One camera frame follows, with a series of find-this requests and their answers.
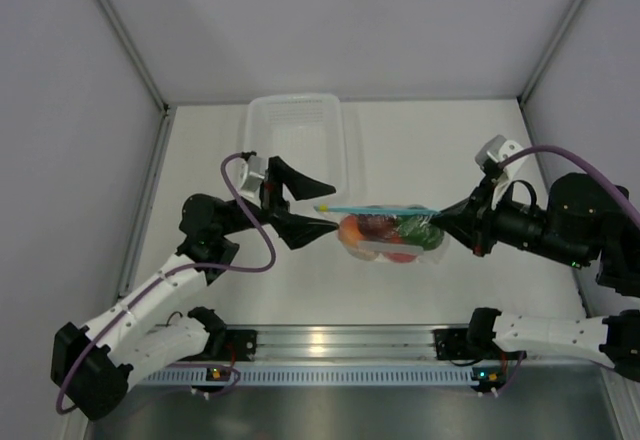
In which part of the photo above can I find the white plastic basket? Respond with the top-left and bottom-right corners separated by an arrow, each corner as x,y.
241,93 -> 349,202

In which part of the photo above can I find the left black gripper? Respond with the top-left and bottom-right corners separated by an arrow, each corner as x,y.
217,157 -> 338,249

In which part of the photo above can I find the fake orange peach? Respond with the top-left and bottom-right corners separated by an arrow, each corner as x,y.
337,215 -> 364,249

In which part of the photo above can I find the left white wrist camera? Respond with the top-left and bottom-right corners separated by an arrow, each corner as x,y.
237,151 -> 268,202

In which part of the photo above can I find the fake brown kiwi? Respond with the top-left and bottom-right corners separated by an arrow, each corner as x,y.
355,249 -> 380,261

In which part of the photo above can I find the white slotted cable duct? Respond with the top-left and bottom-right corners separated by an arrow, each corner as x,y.
141,365 -> 502,387

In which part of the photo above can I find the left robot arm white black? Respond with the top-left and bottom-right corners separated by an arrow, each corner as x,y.
51,152 -> 338,421

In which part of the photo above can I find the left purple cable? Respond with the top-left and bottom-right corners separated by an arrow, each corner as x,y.
55,152 -> 286,415

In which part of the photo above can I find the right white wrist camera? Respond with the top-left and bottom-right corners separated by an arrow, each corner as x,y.
475,135 -> 526,203

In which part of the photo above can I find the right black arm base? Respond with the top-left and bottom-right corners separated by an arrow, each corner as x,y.
433,327 -> 487,366

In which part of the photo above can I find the fake green lime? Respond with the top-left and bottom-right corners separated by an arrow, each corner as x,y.
396,216 -> 444,251

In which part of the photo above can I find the aluminium mounting rail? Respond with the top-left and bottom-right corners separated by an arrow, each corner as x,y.
149,323 -> 591,363

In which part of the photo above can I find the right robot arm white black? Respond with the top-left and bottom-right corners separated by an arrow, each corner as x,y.
432,173 -> 639,381

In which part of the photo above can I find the fake red apple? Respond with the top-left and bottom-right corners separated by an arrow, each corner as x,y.
383,252 -> 416,264

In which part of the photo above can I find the clear zip top bag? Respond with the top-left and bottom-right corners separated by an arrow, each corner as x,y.
314,204 -> 449,264

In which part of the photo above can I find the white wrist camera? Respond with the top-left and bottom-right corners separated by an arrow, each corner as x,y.
237,151 -> 268,202
475,135 -> 526,203

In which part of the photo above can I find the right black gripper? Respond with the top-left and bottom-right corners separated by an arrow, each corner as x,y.
430,175 -> 589,271

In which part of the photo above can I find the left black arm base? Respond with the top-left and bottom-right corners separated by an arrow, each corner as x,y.
197,328 -> 258,363

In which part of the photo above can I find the fake dark red plum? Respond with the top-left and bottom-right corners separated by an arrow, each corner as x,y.
357,215 -> 396,241

